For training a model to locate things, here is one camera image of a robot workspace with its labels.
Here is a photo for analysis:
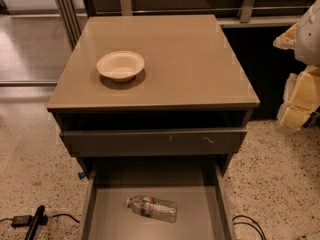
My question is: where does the dark object on floor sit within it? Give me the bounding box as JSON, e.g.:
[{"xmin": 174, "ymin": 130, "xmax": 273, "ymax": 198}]
[{"xmin": 303, "ymin": 107, "xmax": 320, "ymax": 128}]

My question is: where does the black adapter cable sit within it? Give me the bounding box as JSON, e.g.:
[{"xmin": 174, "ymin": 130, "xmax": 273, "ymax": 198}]
[{"xmin": 0, "ymin": 213, "xmax": 81, "ymax": 224}]

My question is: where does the black power adapter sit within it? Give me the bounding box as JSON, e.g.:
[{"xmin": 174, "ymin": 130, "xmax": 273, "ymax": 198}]
[{"xmin": 11, "ymin": 215, "xmax": 32, "ymax": 228}]

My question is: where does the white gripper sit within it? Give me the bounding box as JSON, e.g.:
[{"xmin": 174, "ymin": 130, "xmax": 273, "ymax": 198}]
[{"xmin": 273, "ymin": 0, "xmax": 320, "ymax": 134}]

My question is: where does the clear plastic water bottle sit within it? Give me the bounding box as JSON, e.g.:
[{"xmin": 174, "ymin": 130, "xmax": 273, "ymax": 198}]
[{"xmin": 126, "ymin": 195, "xmax": 178, "ymax": 223}]

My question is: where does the white paper bowl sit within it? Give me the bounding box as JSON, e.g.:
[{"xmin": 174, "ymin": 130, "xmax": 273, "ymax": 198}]
[{"xmin": 97, "ymin": 51, "xmax": 145, "ymax": 82}]

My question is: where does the black floor cable right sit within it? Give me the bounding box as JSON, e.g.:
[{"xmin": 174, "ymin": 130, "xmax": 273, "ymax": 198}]
[{"xmin": 232, "ymin": 214, "xmax": 267, "ymax": 240}]

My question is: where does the wooden metal shelf unit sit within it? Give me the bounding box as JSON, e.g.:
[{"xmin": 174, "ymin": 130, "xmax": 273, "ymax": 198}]
[{"xmin": 56, "ymin": 0, "xmax": 315, "ymax": 45}]

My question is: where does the grey open middle drawer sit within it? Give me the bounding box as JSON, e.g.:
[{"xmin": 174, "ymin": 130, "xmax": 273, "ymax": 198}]
[{"xmin": 77, "ymin": 158, "xmax": 236, "ymax": 240}]

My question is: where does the grey drawer cabinet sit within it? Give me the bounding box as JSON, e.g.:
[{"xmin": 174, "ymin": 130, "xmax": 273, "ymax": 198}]
[{"xmin": 48, "ymin": 15, "xmax": 259, "ymax": 172}]

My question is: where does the blue cabinet caster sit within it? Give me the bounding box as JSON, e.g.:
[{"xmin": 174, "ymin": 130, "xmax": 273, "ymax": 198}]
[{"xmin": 78, "ymin": 172, "xmax": 86, "ymax": 180}]

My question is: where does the grey top drawer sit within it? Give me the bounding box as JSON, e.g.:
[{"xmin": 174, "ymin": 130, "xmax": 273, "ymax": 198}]
[{"xmin": 60, "ymin": 128, "xmax": 247, "ymax": 157}]

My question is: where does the black bar on floor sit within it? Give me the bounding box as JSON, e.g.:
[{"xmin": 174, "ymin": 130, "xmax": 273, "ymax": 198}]
[{"xmin": 24, "ymin": 205, "xmax": 48, "ymax": 240}]

